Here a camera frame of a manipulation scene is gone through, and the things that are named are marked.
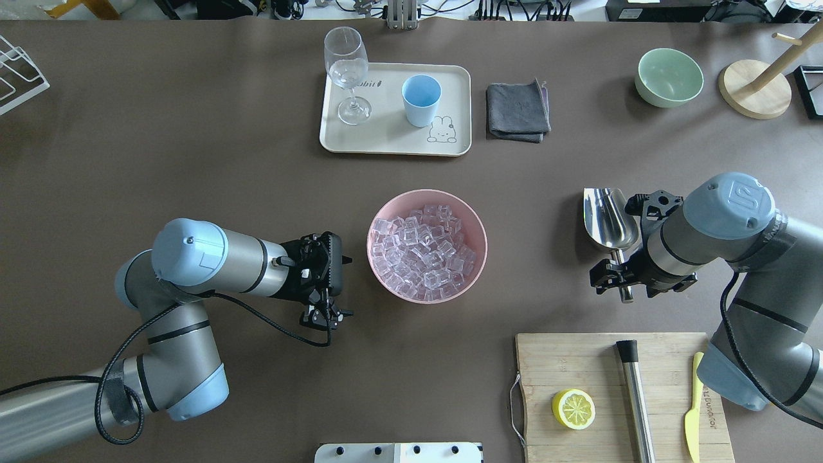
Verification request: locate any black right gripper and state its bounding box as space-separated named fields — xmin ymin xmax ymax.
xmin=589 ymin=190 xmax=697 ymax=297

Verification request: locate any black framed tray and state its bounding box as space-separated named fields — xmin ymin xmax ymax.
xmin=792 ymin=65 xmax=822 ymax=120

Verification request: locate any white wire rack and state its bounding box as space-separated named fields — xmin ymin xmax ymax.
xmin=1 ymin=36 xmax=50 ymax=115

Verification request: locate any clear wine glass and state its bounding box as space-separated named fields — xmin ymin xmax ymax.
xmin=324 ymin=26 xmax=372 ymax=125

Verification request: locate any steel muddler with black tip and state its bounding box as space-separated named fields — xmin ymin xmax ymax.
xmin=615 ymin=340 xmax=656 ymax=462

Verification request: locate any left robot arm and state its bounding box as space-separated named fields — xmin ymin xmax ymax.
xmin=2 ymin=219 xmax=350 ymax=462

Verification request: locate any light blue cup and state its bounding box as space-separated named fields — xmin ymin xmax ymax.
xmin=401 ymin=75 xmax=443 ymax=128

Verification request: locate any yellow plastic knife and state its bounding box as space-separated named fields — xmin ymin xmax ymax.
xmin=683 ymin=352 xmax=703 ymax=462

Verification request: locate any half lemon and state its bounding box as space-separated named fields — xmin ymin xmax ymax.
xmin=552 ymin=388 xmax=596 ymax=430

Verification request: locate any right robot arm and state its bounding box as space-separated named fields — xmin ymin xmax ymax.
xmin=589 ymin=171 xmax=822 ymax=428

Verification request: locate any green ceramic bowl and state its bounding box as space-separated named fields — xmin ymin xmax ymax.
xmin=634 ymin=49 xmax=703 ymax=109

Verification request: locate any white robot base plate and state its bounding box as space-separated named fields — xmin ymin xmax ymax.
xmin=314 ymin=442 xmax=484 ymax=462

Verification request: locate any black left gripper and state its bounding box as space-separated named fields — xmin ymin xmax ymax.
xmin=277 ymin=232 xmax=354 ymax=329

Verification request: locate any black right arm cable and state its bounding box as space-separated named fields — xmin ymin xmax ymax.
xmin=719 ymin=270 xmax=823 ymax=430

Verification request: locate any wooden mug tree stand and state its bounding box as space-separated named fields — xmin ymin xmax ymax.
xmin=718 ymin=23 xmax=822 ymax=120

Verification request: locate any stainless steel ice scoop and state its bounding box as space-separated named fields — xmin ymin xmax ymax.
xmin=583 ymin=188 xmax=640 ymax=264

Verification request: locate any pile of clear ice cubes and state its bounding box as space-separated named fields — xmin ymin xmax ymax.
xmin=367 ymin=203 xmax=477 ymax=303

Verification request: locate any grey folded cloth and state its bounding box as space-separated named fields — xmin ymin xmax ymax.
xmin=486 ymin=79 xmax=552 ymax=143

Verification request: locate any bamboo cutting board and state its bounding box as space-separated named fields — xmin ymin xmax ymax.
xmin=516 ymin=333 xmax=708 ymax=462

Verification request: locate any cream rabbit tray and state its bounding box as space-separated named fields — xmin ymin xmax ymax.
xmin=318 ymin=62 xmax=473 ymax=156

